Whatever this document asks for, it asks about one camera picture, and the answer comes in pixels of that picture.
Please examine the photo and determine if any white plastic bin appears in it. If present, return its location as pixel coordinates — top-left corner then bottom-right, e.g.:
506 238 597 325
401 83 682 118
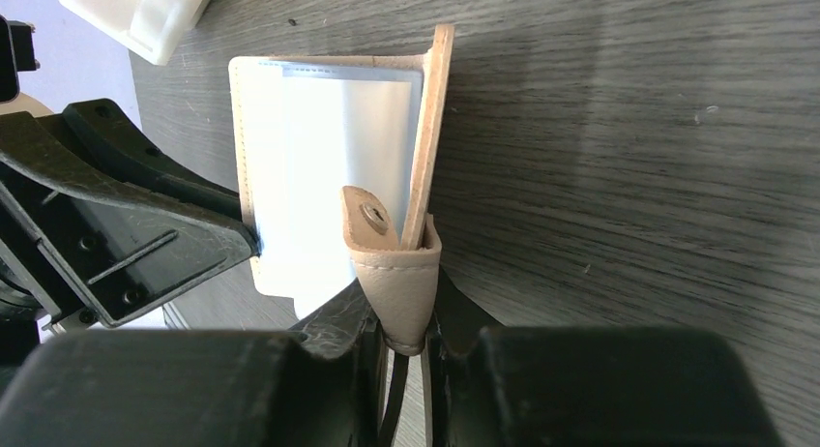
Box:
59 0 211 66

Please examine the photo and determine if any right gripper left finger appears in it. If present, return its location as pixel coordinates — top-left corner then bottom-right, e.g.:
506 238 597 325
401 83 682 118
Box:
1 283 381 446

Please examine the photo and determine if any beige leather card holder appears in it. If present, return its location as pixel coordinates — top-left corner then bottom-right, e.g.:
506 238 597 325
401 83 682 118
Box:
228 24 455 356

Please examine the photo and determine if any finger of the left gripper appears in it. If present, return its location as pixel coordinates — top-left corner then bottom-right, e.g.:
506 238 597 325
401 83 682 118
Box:
1 111 259 328

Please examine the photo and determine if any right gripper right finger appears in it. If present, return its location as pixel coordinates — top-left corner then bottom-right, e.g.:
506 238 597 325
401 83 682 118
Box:
425 274 782 446

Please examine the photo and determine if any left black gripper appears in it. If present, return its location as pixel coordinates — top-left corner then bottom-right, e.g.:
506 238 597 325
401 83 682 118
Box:
1 16 241 221

